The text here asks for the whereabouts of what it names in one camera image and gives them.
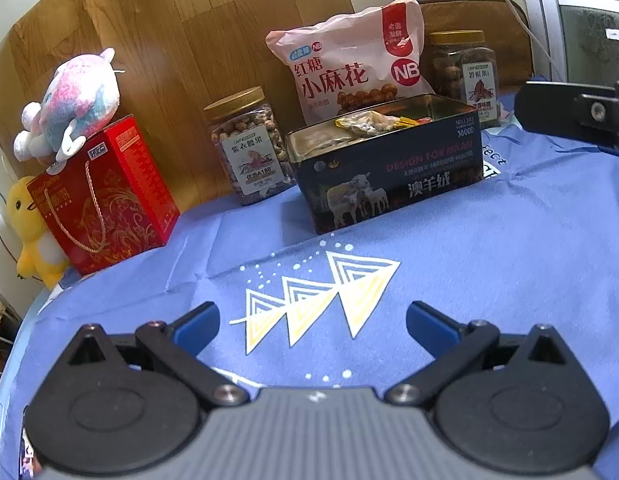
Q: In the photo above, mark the yellow-edged nut packet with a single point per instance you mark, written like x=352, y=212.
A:
x=369, y=124

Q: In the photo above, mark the brown wooden board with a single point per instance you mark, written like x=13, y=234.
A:
x=509, y=35

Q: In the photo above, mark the dark printed tin box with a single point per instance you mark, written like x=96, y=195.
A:
x=389, y=180

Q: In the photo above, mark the blue printed cloth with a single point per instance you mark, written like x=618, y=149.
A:
x=489, y=260

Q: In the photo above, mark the pink snack bag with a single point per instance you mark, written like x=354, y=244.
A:
x=349, y=65

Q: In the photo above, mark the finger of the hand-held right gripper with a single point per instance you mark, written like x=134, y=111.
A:
x=554, y=107

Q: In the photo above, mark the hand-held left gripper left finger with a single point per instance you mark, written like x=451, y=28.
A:
x=197, y=327

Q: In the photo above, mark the red gift box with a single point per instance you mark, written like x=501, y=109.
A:
x=109, y=200

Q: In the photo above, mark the pink and blue plush toy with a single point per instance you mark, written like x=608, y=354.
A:
x=74, y=100

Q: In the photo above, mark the frosted glass door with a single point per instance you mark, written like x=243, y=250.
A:
x=589, y=15

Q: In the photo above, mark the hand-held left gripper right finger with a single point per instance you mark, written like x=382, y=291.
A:
x=429, y=327

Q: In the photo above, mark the nut jar with dark nuts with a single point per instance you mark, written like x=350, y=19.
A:
x=469, y=80

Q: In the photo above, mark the nut jar with pale nuts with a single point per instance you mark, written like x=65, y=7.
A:
x=254, y=155

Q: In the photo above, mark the yellow plush duck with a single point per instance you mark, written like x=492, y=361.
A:
x=32, y=230

